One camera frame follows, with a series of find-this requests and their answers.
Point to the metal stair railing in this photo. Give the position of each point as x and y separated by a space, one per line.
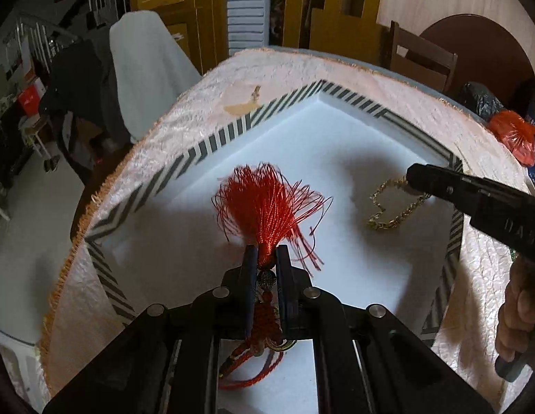
39 39

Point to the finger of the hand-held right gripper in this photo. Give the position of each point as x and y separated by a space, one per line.
435 181

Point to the white louvred door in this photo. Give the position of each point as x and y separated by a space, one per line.
248 4

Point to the white cloth covered chair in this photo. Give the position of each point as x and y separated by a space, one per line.
151 64

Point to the person's right hand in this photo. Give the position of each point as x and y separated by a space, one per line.
519 306

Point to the white tray with striped border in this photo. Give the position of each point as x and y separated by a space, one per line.
336 146

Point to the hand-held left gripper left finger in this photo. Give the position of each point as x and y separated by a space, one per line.
251 276

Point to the dark wooden chair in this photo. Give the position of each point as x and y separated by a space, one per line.
418 62

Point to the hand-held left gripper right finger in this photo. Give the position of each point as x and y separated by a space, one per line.
285 276

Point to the red box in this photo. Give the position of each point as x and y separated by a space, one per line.
28 99

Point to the black plastic bag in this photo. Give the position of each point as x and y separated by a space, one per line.
480 99

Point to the red plastic bag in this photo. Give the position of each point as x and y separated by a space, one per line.
513 131

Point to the yellow wooden cabinet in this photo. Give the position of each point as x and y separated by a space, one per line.
176 4

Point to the red tassel knot ornament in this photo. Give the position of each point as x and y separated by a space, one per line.
267 207

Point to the dark jacket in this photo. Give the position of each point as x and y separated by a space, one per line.
82 82

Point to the round brown tabletop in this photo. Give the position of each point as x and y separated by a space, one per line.
487 47

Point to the tan fan-shaped patch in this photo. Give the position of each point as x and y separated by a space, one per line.
243 105

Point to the pink tablecloth with orange fringe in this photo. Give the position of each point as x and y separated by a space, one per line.
185 108

